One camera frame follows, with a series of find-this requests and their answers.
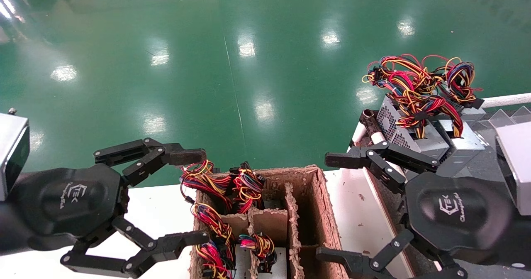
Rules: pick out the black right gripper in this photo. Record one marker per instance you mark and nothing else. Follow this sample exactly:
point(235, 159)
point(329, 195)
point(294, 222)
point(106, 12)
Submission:
point(452, 212)

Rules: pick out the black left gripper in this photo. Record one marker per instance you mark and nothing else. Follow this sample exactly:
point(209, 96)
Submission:
point(70, 200)

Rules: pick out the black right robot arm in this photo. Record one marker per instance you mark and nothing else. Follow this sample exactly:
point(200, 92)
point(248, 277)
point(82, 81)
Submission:
point(523, 237)

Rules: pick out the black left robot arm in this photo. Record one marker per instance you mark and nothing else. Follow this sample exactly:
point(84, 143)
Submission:
point(10, 233)

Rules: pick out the brown cardboard divider box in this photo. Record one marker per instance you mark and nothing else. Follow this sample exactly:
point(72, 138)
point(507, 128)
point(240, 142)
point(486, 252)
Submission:
point(309, 212)

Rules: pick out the rusty brown tube end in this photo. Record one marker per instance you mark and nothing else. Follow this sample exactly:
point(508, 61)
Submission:
point(369, 121)

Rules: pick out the grey conveyor belt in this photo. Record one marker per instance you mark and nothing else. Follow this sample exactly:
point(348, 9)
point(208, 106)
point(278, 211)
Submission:
point(493, 272)

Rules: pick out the clear plastic guard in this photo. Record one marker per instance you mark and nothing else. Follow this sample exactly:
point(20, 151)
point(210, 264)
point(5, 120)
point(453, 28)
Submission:
point(504, 118)

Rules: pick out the white tube behind conveyor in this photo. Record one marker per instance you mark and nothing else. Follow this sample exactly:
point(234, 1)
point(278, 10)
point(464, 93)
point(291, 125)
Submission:
point(508, 100)

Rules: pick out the white frame tube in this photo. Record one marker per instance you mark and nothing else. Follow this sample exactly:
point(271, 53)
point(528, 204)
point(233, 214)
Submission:
point(357, 133)

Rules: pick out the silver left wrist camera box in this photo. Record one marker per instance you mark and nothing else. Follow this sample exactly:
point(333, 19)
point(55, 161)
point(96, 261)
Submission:
point(10, 154)

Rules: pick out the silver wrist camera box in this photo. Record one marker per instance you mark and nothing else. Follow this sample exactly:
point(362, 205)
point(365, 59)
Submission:
point(516, 167)
point(10, 154)

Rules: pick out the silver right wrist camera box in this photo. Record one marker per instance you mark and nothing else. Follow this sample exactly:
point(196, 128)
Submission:
point(516, 167)

